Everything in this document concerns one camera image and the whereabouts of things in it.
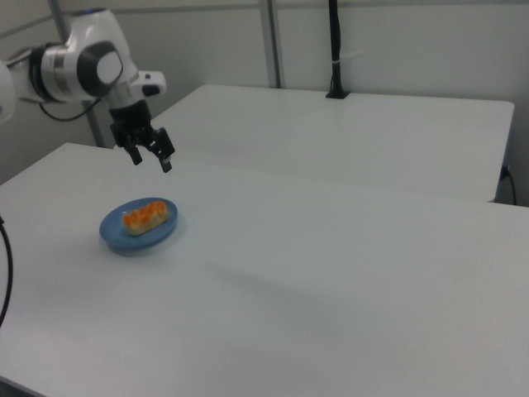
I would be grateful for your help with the bread with orange topping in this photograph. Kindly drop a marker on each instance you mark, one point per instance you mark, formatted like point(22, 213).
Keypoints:
point(145, 219)

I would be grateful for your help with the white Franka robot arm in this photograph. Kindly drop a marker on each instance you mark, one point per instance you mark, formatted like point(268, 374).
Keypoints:
point(66, 66)

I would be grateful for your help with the blue round plate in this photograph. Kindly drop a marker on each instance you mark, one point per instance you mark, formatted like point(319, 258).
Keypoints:
point(124, 242)

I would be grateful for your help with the black camera pole with base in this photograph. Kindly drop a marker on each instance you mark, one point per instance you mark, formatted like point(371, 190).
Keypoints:
point(335, 49)

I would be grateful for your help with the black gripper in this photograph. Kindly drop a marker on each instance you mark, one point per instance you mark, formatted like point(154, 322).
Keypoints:
point(131, 120)

